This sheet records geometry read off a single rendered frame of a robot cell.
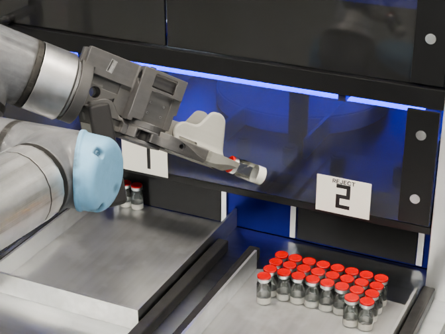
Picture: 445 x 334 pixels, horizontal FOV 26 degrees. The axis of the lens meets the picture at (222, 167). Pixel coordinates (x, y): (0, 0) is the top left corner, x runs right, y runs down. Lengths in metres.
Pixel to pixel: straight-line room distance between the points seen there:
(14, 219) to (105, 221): 0.85
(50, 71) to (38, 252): 0.63
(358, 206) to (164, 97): 0.48
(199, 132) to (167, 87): 0.06
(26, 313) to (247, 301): 0.33
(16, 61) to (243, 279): 0.62
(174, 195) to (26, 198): 0.86
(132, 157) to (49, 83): 0.60
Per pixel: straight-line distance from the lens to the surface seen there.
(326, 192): 1.46
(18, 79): 1.01
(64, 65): 1.02
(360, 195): 1.45
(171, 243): 1.60
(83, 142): 0.91
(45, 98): 1.02
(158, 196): 1.70
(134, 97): 1.05
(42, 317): 1.44
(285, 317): 1.42
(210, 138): 1.08
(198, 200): 1.66
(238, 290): 1.48
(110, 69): 1.05
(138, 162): 1.59
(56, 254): 1.59
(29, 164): 0.87
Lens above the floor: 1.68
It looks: 25 degrees down
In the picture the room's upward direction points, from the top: straight up
